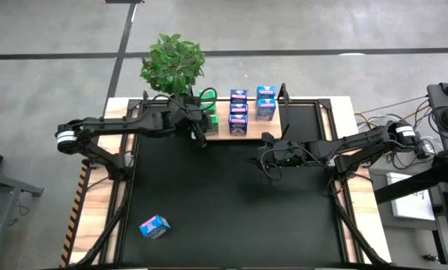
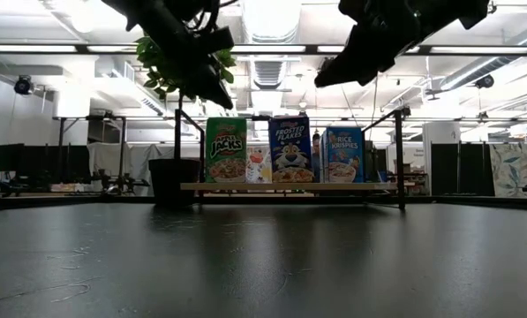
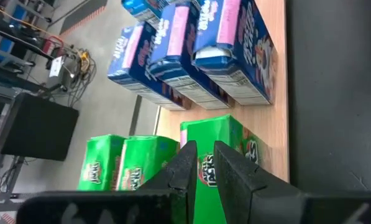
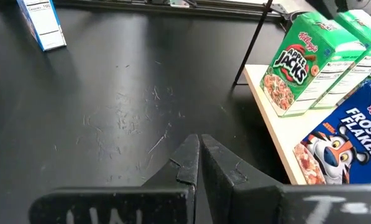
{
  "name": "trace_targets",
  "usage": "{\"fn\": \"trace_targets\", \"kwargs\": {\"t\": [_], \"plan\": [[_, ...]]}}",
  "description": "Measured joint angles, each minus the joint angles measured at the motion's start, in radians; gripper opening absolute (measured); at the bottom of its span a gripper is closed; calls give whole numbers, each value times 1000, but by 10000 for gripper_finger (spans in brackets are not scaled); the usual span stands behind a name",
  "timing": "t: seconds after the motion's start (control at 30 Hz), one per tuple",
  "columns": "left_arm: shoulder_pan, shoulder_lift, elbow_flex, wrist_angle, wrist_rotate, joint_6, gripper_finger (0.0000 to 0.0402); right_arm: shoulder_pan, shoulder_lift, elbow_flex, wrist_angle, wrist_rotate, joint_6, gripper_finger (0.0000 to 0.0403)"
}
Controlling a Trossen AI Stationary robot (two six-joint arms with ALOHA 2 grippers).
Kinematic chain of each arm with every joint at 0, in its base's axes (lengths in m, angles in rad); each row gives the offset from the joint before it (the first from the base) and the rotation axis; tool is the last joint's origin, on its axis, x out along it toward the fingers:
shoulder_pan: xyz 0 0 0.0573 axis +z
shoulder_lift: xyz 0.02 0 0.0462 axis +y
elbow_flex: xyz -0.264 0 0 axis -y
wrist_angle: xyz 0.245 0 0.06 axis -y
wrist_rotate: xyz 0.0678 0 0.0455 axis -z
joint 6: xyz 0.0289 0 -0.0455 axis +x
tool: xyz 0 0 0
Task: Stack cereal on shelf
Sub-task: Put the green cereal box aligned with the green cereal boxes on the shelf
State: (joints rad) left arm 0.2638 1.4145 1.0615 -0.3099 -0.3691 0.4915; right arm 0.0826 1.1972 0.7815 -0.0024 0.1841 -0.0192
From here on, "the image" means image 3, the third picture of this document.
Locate black floor cable bundle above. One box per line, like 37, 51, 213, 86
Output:
60, 46, 98, 108

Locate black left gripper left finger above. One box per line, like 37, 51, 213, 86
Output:
137, 139, 198, 192

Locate Rice Krispies cereal box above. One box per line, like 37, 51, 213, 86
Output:
121, 0, 173, 29

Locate black cabinet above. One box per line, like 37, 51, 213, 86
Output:
0, 92, 80, 162

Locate black hazard-edged floor strip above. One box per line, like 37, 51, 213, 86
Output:
59, 0, 109, 35

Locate yellow power plug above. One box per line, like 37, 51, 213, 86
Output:
78, 49, 90, 63

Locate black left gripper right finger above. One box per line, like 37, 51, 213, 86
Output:
213, 139, 305, 224

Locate wooden shelf board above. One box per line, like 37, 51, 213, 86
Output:
155, 0, 290, 183

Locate Frosted Flakes cereal box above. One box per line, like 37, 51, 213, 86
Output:
148, 2, 236, 110
106, 21, 193, 111
191, 0, 279, 106

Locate white paper tag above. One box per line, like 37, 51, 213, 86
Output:
48, 55, 65, 78

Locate red metal frame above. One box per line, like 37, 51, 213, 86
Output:
42, 35, 63, 57

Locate Apple Jacks cereal box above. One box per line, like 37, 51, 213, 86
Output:
179, 114, 273, 224
76, 134, 127, 191
115, 134, 180, 191

